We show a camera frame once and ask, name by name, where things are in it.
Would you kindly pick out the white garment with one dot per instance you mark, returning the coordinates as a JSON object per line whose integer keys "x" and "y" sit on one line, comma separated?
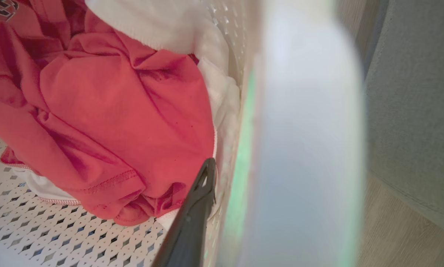
{"x": 192, "y": 44}

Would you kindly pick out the red t-shirt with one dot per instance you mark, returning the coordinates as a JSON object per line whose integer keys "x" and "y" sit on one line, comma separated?
{"x": 107, "y": 126}

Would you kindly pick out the white perforated plastic laundry basket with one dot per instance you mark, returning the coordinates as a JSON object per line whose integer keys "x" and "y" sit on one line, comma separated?
{"x": 300, "y": 148}

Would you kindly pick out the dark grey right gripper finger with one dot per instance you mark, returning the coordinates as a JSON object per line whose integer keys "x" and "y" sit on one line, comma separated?
{"x": 192, "y": 222}

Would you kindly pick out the grey fabric sofa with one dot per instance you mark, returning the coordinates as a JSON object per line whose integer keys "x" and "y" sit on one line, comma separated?
{"x": 414, "y": 111}

